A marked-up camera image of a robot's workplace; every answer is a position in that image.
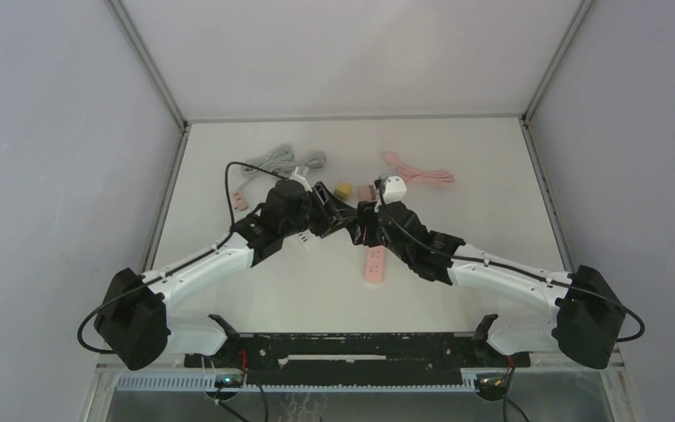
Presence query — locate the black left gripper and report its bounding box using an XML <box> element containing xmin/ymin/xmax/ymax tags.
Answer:
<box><xmin>280</xmin><ymin>182</ymin><xmax>355</xmax><ymax>239</ymax></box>

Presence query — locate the pink USB charger plug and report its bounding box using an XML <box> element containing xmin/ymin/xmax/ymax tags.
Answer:
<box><xmin>232</xmin><ymin>190</ymin><xmax>249</xmax><ymax>212</ymax></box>

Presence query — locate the pink power strip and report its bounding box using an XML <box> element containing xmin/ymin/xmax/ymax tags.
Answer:
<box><xmin>364</xmin><ymin>246</ymin><xmax>386</xmax><ymax>284</ymax></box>

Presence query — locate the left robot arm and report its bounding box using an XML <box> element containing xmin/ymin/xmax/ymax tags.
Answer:
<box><xmin>79</xmin><ymin>179</ymin><xmax>357</xmax><ymax>370</ymax></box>

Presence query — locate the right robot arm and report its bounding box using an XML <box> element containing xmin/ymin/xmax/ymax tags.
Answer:
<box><xmin>353</xmin><ymin>201</ymin><xmax>645</xmax><ymax>369</ymax></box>

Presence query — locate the pink charger plug far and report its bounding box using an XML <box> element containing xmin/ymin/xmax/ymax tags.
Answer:
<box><xmin>357</xmin><ymin>185</ymin><xmax>376</xmax><ymax>201</ymax></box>

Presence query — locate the yellow charger plug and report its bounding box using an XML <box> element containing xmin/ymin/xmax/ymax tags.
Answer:
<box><xmin>333</xmin><ymin>182</ymin><xmax>352</xmax><ymax>201</ymax></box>

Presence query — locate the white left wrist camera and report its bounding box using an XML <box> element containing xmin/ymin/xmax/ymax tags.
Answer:
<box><xmin>289</xmin><ymin>166</ymin><xmax>309</xmax><ymax>186</ymax></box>

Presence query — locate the grey power strip cable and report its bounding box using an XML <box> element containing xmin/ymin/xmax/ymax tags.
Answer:
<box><xmin>235</xmin><ymin>145</ymin><xmax>295</xmax><ymax>196</ymax></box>

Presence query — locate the black left camera cable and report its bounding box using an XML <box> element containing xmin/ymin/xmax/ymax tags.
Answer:
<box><xmin>224</xmin><ymin>162</ymin><xmax>292</xmax><ymax>229</ymax></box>

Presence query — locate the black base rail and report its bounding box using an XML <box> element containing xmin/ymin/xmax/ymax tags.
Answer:
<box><xmin>184</xmin><ymin>332</ymin><xmax>530</xmax><ymax>387</ymax></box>

